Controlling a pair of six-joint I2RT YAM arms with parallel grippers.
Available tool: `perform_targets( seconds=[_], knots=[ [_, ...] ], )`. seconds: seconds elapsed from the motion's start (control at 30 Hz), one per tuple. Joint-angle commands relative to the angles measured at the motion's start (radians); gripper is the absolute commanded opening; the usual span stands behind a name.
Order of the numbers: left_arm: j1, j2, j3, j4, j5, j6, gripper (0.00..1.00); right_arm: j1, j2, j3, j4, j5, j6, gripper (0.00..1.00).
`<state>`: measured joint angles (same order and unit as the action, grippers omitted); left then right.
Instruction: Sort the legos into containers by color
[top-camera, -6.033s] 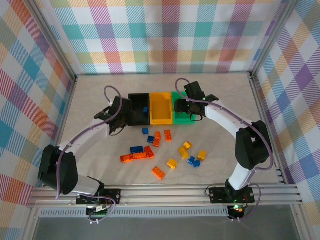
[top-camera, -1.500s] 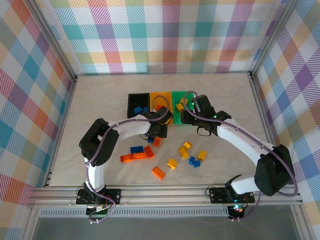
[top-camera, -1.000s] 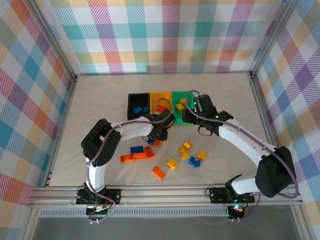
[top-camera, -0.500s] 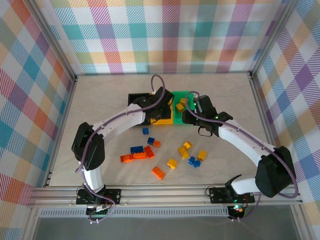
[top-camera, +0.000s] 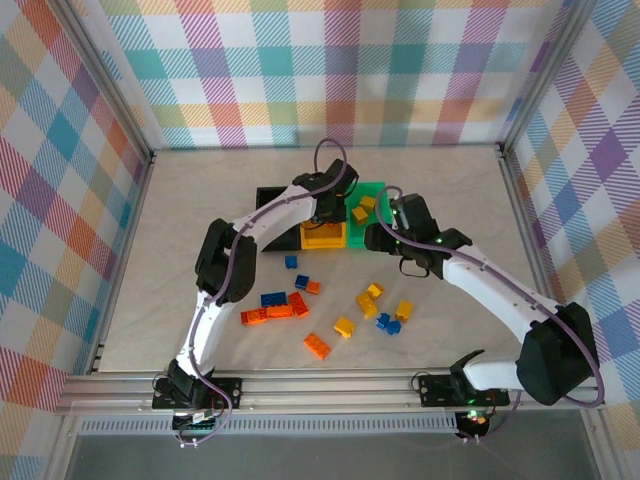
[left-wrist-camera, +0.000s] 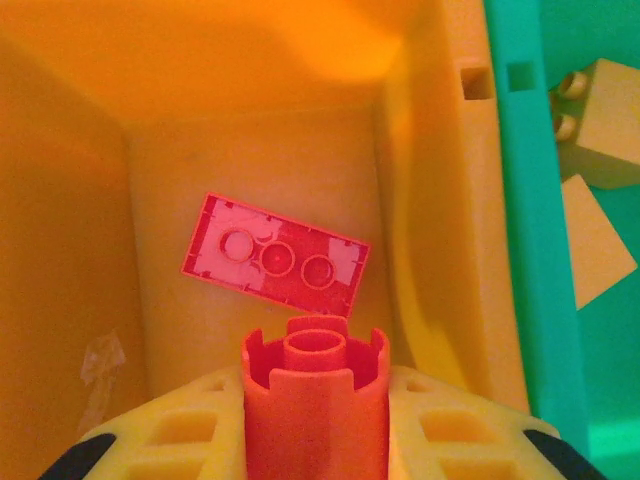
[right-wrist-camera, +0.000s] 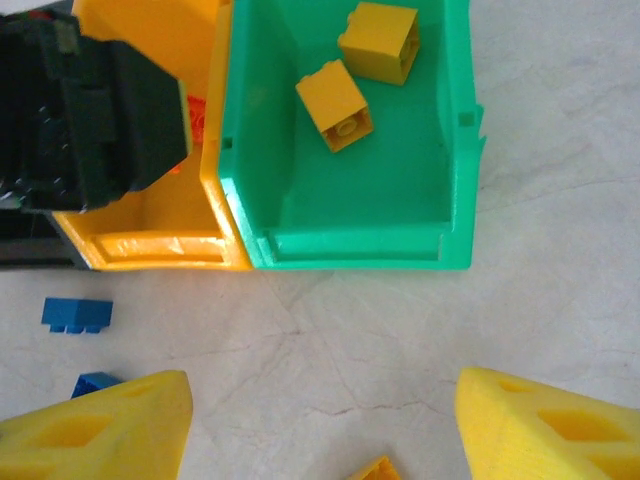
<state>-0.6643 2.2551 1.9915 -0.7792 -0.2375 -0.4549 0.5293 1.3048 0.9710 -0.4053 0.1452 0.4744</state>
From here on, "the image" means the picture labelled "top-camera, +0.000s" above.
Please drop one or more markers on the green plastic bin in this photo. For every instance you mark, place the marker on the green plastic bin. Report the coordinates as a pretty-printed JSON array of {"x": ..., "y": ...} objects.
[{"x": 370, "y": 189}]

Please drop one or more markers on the yellow lego brick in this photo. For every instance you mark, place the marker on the yellow lego brick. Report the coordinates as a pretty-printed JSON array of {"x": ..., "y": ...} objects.
[
  {"x": 375, "y": 290},
  {"x": 366, "y": 305},
  {"x": 344, "y": 327},
  {"x": 367, "y": 202},
  {"x": 358, "y": 215},
  {"x": 404, "y": 310}
]

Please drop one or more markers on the yellow plastic bin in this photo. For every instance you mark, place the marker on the yellow plastic bin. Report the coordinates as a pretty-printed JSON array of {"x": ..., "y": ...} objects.
[{"x": 325, "y": 243}]

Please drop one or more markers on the black plastic bin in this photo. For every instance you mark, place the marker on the black plastic bin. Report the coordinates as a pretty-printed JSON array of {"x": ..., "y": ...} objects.
[{"x": 267, "y": 195}]

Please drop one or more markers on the small blue lego brick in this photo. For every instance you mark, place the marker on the small blue lego brick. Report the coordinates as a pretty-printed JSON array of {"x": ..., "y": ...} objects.
[
  {"x": 291, "y": 261},
  {"x": 393, "y": 327},
  {"x": 301, "y": 281},
  {"x": 383, "y": 321}
]

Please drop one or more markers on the small orange lego brick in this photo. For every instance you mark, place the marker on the small orange lego brick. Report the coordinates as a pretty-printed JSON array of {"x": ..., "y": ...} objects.
[{"x": 313, "y": 287}]

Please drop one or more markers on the long red-orange lego brick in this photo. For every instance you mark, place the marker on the long red-orange lego brick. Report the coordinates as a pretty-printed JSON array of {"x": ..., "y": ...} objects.
[{"x": 298, "y": 303}]

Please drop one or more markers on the long orange lego brick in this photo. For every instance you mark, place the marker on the long orange lego brick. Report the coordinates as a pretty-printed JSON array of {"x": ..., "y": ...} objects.
[
  {"x": 279, "y": 312},
  {"x": 318, "y": 345},
  {"x": 254, "y": 317}
]

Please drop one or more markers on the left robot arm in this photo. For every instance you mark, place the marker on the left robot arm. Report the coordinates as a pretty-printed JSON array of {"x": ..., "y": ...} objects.
[{"x": 220, "y": 260}]

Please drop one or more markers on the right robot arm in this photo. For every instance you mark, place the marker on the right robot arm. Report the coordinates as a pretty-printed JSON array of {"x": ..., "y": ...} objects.
[{"x": 550, "y": 360}]

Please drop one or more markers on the long blue lego brick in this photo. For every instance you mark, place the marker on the long blue lego brick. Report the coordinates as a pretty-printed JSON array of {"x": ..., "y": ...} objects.
[{"x": 274, "y": 299}]

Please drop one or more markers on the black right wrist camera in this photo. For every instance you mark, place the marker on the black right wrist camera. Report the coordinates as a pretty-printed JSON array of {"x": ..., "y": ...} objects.
[{"x": 380, "y": 240}]

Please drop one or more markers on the aluminium side rail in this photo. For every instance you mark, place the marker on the aluminium side rail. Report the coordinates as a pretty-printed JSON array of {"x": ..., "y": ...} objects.
[
  {"x": 132, "y": 225},
  {"x": 522, "y": 200}
]

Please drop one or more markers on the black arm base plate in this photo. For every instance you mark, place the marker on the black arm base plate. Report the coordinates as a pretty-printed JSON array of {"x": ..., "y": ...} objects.
[
  {"x": 435, "y": 390},
  {"x": 225, "y": 392}
]

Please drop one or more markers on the aluminium frame post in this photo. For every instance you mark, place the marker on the aluminium frame post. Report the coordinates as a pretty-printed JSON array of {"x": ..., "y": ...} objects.
[
  {"x": 545, "y": 75},
  {"x": 107, "y": 85}
]

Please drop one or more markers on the wide aluminium frame rail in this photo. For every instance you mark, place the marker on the wide aluminium frame rail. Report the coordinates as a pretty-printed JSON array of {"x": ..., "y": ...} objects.
[{"x": 325, "y": 390}]

